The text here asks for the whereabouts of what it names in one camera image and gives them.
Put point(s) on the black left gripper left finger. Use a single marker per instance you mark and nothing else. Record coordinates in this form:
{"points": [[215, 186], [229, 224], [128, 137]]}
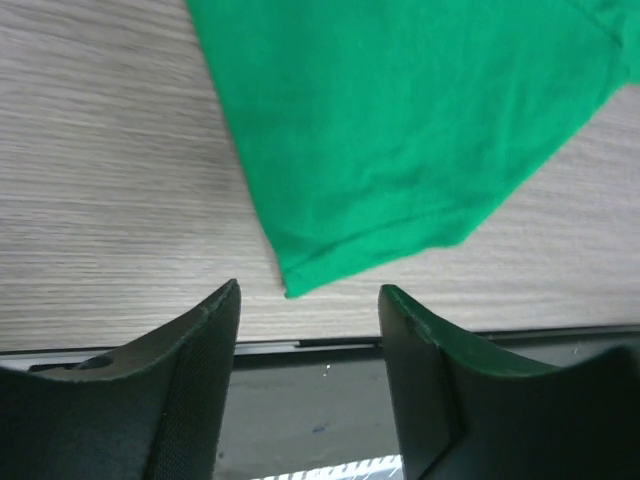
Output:
{"points": [[149, 409]]}

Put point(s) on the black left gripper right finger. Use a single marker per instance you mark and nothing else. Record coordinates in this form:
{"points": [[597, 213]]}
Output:
{"points": [[464, 408]]}

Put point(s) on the green t-shirt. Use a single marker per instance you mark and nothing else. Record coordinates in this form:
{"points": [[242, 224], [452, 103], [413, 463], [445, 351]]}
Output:
{"points": [[369, 131]]}

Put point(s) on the white slotted cable duct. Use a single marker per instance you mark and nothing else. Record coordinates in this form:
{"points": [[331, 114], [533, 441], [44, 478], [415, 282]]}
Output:
{"points": [[388, 467]]}

